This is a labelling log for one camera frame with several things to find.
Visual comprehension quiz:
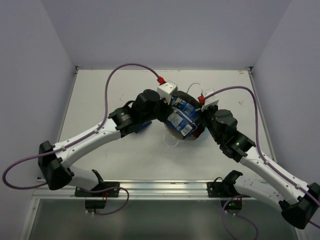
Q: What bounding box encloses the blue red snack packet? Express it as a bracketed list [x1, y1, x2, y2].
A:
[135, 121, 152, 134]

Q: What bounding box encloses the blue Kettle chips bag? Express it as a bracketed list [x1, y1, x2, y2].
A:
[166, 96, 200, 140]

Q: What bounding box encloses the light blue paper bag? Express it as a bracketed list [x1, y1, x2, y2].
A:
[162, 82, 205, 148]

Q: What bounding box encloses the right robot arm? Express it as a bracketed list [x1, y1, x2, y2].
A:
[201, 106, 320, 230]

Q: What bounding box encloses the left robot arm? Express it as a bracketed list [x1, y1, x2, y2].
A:
[38, 89, 172, 197]

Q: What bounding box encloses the green red snack packet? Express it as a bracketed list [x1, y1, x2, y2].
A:
[192, 128, 205, 139]

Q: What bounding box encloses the right base control box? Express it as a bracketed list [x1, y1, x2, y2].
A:
[220, 197, 243, 214]

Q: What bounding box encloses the base control box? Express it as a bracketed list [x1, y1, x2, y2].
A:
[84, 198, 107, 213]
[220, 197, 243, 214]

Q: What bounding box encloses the left base control box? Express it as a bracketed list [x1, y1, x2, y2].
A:
[84, 198, 107, 213]

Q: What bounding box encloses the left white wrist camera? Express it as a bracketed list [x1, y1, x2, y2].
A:
[156, 81, 178, 105]

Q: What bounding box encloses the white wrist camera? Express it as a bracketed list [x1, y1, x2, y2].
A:
[156, 81, 178, 105]
[201, 88, 219, 112]

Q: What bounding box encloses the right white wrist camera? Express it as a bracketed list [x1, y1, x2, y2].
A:
[201, 88, 219, 112]

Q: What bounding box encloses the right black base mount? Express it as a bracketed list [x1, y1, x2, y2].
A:
[206, 175, 242, 198]

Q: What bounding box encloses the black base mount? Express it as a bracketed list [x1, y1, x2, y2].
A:
[74, 181, 120, 198]
[206, 175, 242, 198]

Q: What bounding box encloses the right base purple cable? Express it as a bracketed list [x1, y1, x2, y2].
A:
[222, 194, 259, 240]

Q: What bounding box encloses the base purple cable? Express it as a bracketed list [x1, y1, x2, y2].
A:
[222, 194, 259, 240]
[82, 186, 130, 216]

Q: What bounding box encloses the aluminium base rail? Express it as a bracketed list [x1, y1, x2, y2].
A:
[32, 178, 276, 201]

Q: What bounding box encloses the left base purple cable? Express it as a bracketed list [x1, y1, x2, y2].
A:
[82, 186, 130, 216]

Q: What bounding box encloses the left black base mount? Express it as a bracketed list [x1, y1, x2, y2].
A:
[74, 181, 120, 198]

